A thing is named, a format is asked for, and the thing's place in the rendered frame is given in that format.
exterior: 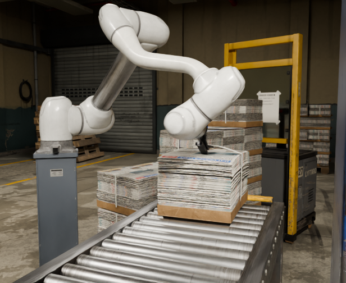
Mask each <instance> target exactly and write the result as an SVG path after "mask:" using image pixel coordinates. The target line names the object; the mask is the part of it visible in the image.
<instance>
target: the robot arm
mask: <svg viewBox="0 0 346 283"><path fill-rule="evenodd" d="M98 17H99V23H100V26H101V28H102V30H103V32H104V34H105V36H106V37H107V39H108V40H109V41H110V42H111V43H112V44H113V45H114V46H115V47H116V48H117V49H118V50H119V53H118V55H117V57H116V58H115V60H114V62H113V64H112V65H111V67H110V69H109V71H108V73H107V74H106V76H105V77H104V79H103V81H102V83H101V84H100V86H99V88H98V90H97V91H96V93H95V95H93V96H90V97H88V98H87V99H86V100H85V101H84V102H82V103H81V104H80V105H79V106H74V105H72V102H71V101H70V100H69V99H68V98H66V97H64V96H60V97H48V98H46V99H45V101H44V102H43V104H42V106H41V109H40V115H39V132H40V147H39V149H38V150H36V154H43V153H75V152H76V146H73V141H72V136H75V135H95V134H102V133H105V132H106V131H108V130H110V129H111V128H112V127H113V125H114V123H115V114H114V112H113V109H112V104H113V102H114V101H115V99H116V98H117V96H118V95H119V93H120V91H121V90H122V88H123V87H124V85H125V84H126V82H127V80H128V79H129V77H130V76H131V74H132V73H133V71H134V70H135V68H136V66H139V67H141V68H144V69H149V70H158V71H170V72H182V73H185V74H189V75H190V76H191V77H192V78H193V79H194V83H193V89H194V93H195V94H194V95H193V96H192V97H191V98H190V99H189V100H187V101H186V102H185V103H183V104H181V105H180V106H178V107H176V108H174V109H172V110H171V111H170V112H169V113H168V114H167V115H166V117H165V119H164V123H163V124H164V128H165V129H166V130H167V132H168V133H169V134H170V136H172V137H173V138H175V139H179V140H191V139H195V138H197V139H198V141H197V142H196V143H195V145H196V146H197V147H198V149H199V151H200V152H201V154H208V152H207V150H209V149H210V148H213V146H211V145H208V144H207V141H206V136H207V135H206V132H207V129H208V124H209V123H210V122H211V121H212V120H213V119H215V118H216V117H217V116H219V115H221V114H222V113H223V112H225V111H226V110H227V109H228V108H229V107H230V106H231V105H232V104H233V103H234V102H235V101H236V100H237V99H238V98H239V96H240V95H241V93H242V92H243V90H244V87H245V80H244V78H243V76H242V75H241V73H240V72H239V70H238V69H237V68H236V67H232V66H228V67H223V68H222V69H220V70H218V69H216V68H208V67H207V66H206V65H204V64H203V63H201V62H199V61H197V60H195V59H193V58H189V57H182V56H173V55H167V54H158V53H151V52H153V51H154V50H155V49H157V48H160V47H162V46H163V45H165V44H166V43H167V41H168V39H169V35H170V31H169V27H168V26H167V25H166V24H165V23H164V21H163V20H162V19H161V18H159V17H157V16H155V15H152V14H150V13H146V12H141V11H132V10H128V9H124V8H119V7H118V6H116V5H114V4H106V5H104V6H103V7H102V8H101V9H100V10H99V16H98Z"/></svg>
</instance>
